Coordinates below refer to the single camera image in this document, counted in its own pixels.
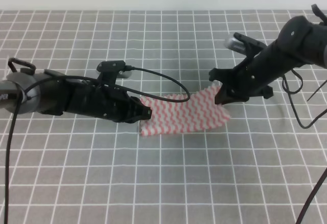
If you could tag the grey grid tablecloth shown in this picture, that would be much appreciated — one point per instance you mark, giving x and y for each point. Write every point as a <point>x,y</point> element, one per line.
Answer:
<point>260,167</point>

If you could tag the pink white wavy striped towel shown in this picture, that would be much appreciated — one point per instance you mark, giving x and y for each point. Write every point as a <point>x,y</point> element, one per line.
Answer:
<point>197,114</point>

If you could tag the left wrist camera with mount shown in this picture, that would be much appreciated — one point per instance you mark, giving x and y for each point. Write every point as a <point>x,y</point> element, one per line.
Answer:
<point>110,71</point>

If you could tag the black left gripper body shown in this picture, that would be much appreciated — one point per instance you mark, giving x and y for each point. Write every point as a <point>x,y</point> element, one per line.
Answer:
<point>100,102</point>

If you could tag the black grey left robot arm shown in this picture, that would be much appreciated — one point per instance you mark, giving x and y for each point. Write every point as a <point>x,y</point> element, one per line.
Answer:
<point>53,93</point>

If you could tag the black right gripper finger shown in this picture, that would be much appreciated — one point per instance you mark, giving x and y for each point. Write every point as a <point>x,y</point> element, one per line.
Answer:
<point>228,96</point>
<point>225,76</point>

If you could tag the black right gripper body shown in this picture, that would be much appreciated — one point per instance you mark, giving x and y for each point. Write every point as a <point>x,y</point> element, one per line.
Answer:
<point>251,78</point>

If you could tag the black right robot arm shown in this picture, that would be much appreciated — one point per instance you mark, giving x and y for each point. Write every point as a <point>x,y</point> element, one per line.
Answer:
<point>299,42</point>

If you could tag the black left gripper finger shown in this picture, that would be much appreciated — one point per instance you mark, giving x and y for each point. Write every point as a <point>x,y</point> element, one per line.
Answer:
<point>136,118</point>
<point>138,107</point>

